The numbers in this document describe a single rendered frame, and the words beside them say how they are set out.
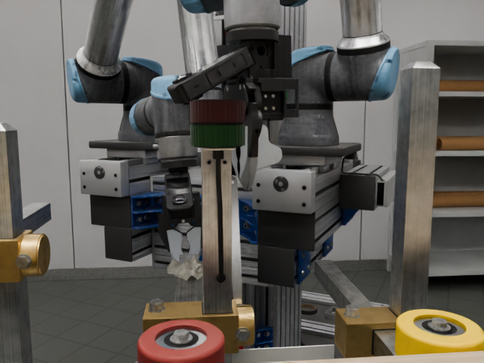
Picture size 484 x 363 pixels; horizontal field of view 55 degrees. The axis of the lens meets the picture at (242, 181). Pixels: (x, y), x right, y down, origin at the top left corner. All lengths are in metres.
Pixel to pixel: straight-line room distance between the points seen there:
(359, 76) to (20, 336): 0.81
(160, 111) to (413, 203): 0.46
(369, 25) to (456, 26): 2.62
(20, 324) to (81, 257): 2.77
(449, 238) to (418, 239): 3.11
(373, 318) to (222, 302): 0.20
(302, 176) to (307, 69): 0.27
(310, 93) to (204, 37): 0.28
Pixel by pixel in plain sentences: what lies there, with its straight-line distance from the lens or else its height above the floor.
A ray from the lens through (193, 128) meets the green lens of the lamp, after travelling 0.50.
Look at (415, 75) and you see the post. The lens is 0.60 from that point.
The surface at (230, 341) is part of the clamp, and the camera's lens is 0.60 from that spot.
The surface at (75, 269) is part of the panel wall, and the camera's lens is 3.42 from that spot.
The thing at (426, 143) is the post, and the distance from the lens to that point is 0.61.
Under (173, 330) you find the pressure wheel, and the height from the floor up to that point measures 0.90.
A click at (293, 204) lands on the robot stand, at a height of 0.92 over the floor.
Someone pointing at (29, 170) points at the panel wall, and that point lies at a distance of 3.36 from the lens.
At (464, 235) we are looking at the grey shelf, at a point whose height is 0.24.
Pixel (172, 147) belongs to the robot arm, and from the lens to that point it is 0.84.
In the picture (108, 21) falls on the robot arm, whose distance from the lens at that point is 1.19.
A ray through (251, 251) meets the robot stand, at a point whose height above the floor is 0.77.
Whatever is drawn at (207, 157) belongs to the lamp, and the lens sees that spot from 0.54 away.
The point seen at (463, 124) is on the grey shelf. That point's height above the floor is 1.05.
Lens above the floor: 1.11
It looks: 8 degrees down
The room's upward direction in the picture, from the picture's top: straight up
